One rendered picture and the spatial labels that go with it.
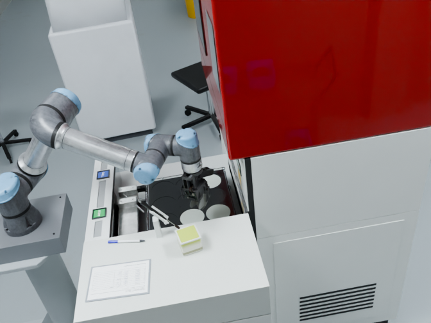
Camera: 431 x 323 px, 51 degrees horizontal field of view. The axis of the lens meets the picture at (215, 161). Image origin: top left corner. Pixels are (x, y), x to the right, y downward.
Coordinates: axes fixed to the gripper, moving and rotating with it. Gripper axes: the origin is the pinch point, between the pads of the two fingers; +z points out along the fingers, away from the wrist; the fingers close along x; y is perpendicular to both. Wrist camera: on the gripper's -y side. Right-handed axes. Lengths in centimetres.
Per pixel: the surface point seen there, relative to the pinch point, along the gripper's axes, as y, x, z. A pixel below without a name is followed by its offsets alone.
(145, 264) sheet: 33.1, -5.2, 0.4
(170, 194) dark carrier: -8.6, -21.1, 7.3
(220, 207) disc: -8.1, 3.2, 7.3
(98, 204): 12.0, -42.6, 1.6
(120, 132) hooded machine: -144, -167, 87
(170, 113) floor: -199, -151, 97
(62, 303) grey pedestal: 33, -64, 51
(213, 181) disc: -22.5, -6.8, 7.2
